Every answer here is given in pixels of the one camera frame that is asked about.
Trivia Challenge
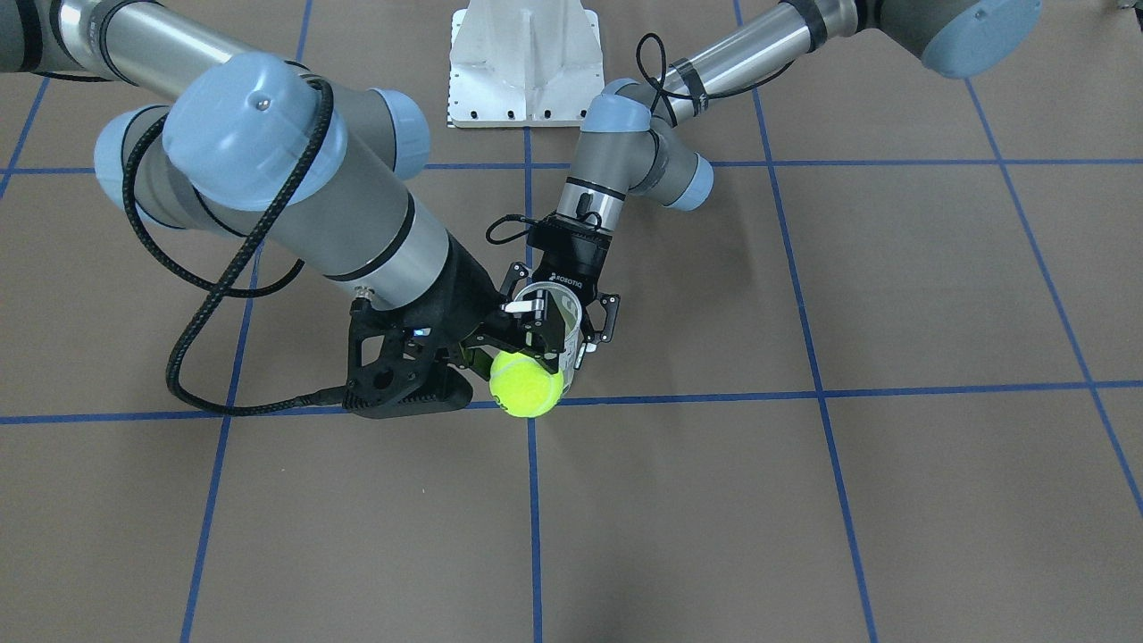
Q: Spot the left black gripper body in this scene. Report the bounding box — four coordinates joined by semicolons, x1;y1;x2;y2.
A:
526;216;612;296

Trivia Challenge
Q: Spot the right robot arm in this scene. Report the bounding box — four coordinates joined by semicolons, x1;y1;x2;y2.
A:
3;1;563;369

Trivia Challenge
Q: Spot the yellow tennis ball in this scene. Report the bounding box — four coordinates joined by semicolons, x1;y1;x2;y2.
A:
488;353;563;419

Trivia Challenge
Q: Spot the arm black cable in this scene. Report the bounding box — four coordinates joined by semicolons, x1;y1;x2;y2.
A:
486;32;716;247
121;77;358;417

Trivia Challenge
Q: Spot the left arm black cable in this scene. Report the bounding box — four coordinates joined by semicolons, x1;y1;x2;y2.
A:
486;32;716;247

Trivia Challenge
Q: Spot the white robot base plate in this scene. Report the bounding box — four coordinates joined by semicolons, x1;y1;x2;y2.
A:
446;1;605;128

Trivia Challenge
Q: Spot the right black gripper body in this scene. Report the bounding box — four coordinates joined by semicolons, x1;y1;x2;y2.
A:
419;235;503;355

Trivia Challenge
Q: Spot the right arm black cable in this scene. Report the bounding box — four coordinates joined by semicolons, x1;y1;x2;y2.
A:
121;77;358;417

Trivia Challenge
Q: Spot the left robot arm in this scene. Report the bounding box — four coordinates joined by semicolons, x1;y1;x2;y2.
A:
470;1;1042;361

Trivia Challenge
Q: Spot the Wilson tennis ball can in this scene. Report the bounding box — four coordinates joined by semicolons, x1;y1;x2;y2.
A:
513;280;585;395

